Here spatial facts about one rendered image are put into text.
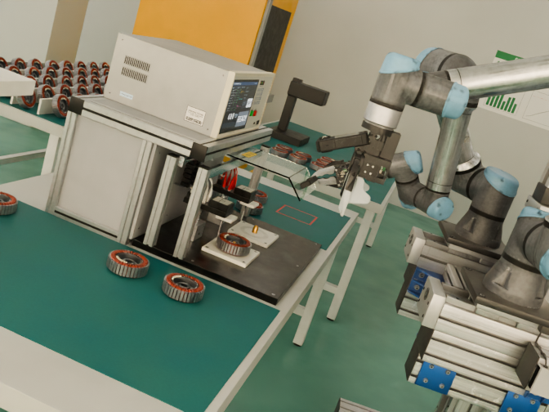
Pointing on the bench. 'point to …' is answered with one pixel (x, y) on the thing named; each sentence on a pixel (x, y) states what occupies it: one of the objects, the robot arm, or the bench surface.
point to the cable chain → (189, 174)
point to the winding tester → (182, 83)
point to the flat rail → (225, 167)
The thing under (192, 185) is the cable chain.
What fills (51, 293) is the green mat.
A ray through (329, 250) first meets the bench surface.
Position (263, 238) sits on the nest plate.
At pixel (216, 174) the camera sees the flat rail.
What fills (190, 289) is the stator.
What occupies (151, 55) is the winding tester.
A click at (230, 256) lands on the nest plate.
